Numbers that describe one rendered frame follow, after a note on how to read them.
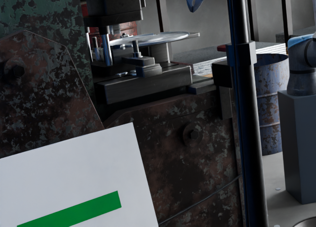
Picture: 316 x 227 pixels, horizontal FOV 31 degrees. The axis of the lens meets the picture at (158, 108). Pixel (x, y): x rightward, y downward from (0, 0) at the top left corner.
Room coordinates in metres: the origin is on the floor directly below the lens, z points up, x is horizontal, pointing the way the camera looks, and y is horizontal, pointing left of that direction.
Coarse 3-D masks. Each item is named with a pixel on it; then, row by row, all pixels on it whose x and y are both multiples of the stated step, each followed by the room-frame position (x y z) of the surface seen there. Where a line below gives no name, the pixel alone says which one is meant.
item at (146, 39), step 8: (160, 32) 2.10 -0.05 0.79; (168, 32) 2.08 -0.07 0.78; (176, 32) 2.06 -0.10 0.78; (184, 32) 2.02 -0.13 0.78; (120, 40) 2.07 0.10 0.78; (128, 40) 2.04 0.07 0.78; (144, 40) 1.91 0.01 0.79; (152, 40) 1.91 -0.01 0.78; (160, 40) 1.90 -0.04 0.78; (168, 40) 1.84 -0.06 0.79
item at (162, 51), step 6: (192, 36) 1.97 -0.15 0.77; (144, 48) 1.93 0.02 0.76; (150, 48) 1.91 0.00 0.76; (156, 48) 1.92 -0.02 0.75; (162, 48) 1.93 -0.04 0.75; (144, 54) 1.94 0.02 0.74; (150, 54) 1.91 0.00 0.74; (156, 54) 1.92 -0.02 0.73; (162, 54) 1.93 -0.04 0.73; (168, 54) 1.95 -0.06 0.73; (156, 60) 1.92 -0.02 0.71; (162, 60) 1.93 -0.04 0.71; (168, 60) 1.94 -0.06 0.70
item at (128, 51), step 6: (96, 48) 1.94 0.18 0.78; (102, 48) 1.92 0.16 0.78; (126, 48) 1.84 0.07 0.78; (132, 48) 1.85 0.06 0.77; (96, 54) 1.94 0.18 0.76; (102, 54) 1.90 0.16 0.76; (114, 54) 1.82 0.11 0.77; (120, 54) 1.83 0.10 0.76; (126, 54) 1.84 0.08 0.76; (132, 54) 1.85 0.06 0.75; (96, 60) 1.95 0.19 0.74; (102, 60) 1.91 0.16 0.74; (114, 60) 1.82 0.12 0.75; (120, 60) 1.83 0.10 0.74
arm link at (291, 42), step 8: (288, 40) 2.30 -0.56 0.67; (296, 40) 2.25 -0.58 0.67; (304, 40) 2.24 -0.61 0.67; (312, 40) 2.22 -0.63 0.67; (288, 48) 2.29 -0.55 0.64; (296, 48) 2.25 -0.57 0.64; (304, 48) 2.22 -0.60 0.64; (288, 56) 2.30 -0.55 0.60; (296, 56) 2.25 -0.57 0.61; (304, 56) 2.21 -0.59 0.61; (296, 64) 2.25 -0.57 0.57; (304, 64) 2.23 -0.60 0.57
